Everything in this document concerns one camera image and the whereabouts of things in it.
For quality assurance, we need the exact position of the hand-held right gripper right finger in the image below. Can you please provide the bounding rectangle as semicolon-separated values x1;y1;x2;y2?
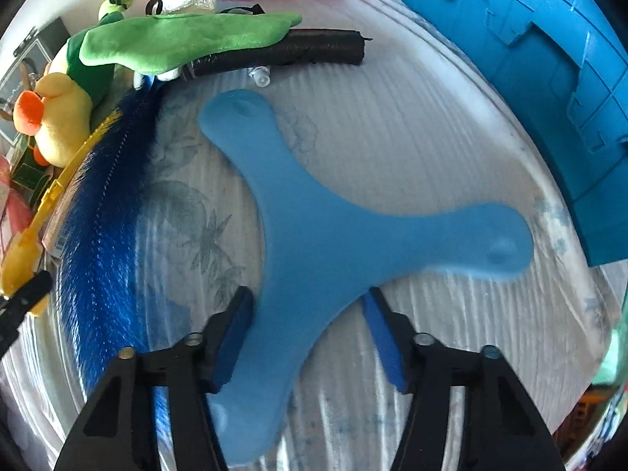
360;287;570;471

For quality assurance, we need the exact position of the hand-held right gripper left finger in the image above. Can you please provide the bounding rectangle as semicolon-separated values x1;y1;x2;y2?
54;285;256;471

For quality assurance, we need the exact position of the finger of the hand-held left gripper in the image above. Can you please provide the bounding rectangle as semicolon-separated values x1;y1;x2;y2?
0;270;54;354

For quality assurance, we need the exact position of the tissue pack with pink label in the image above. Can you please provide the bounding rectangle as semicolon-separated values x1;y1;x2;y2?
0;154;35;236

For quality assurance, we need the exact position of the blue three-armed boomerang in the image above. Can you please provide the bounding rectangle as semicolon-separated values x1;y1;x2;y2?
197;89;535;468

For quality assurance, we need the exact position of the white cloth-covered desktop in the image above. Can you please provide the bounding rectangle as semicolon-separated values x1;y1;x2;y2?
0;0;619;471

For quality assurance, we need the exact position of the green and yellow carton box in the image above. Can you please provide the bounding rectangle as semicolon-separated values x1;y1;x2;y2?
10;142;55;207

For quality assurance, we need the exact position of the yellow duck plush toy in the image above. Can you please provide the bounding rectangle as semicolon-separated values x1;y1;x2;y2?
14;34;119;168

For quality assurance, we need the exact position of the black foam tube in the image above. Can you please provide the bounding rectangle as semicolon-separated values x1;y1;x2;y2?
181;28;366;79

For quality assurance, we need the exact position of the light green frog plush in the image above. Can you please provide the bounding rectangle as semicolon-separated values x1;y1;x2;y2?
98;0;150;23

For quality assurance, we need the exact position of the flat green plush toy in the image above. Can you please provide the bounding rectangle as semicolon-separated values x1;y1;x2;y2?
78;12;302;77

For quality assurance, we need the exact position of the blue plastic crate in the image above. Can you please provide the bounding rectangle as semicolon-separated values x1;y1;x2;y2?
387;0;628;266

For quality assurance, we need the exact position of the blue feather duster yellow handle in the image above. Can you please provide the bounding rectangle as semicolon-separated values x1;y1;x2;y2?
0;76;197;452

